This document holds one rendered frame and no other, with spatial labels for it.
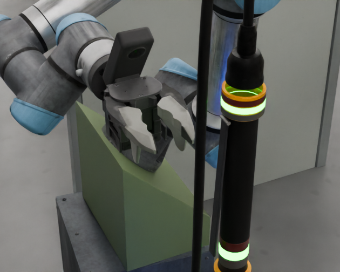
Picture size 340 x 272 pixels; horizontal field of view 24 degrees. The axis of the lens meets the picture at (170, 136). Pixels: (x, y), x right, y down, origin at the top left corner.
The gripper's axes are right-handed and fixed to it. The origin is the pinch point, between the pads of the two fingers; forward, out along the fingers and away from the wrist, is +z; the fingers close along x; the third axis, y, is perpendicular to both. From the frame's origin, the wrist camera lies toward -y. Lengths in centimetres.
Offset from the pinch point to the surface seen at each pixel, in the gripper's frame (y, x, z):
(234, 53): -19.5, 0.4, 15.6
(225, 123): -12.3, 1.3, 16.2
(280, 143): 146, -128, -164
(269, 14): 81, -117, -164
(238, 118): -13.3, 0.6, 17.4
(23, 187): 166, -22, -207
